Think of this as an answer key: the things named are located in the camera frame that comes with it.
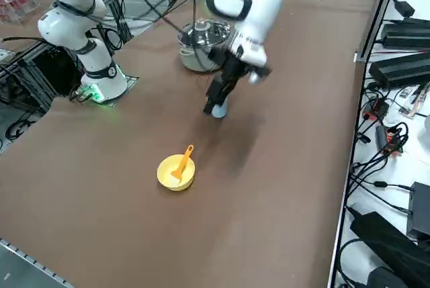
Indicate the yellow plastic bowl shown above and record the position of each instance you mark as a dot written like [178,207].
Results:
[166,174]

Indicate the stainless steel pot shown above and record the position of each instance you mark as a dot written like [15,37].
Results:
[193,63]

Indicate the black orange power hub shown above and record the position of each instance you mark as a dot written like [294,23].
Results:
[376,110]

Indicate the white round object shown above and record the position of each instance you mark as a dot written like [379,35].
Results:
[425,137]

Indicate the big black power brick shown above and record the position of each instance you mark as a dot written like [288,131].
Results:
[386,241]

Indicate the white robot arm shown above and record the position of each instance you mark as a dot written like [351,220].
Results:
[84,49]

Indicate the black adapter orange plug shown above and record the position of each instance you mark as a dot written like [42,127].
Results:
[383,137]

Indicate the black box adapter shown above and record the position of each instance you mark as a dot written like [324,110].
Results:
[420,210]

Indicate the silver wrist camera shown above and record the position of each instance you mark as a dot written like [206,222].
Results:
[258,74]

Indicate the aluminium rail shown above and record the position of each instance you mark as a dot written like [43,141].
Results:
[20,261]

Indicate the aluminium camera post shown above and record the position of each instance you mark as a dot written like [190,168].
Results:
[379,9]

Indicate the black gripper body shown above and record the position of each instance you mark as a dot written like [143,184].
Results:
[230,70]

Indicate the small black power adapter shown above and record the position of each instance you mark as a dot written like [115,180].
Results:
[404,7]

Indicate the small black inline box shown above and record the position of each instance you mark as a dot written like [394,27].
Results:
[380,184]

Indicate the large black power adapter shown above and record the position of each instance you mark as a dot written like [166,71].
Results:
[406,36]
[399,71]

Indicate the blue plastic cup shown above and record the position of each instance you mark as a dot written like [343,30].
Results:
[221,112]

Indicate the printed plastic packet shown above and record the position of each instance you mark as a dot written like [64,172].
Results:
[411,100]

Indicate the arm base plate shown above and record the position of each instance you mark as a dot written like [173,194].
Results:
[131,81]

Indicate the black aluminium frame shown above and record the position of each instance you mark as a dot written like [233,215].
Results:
[50,66]

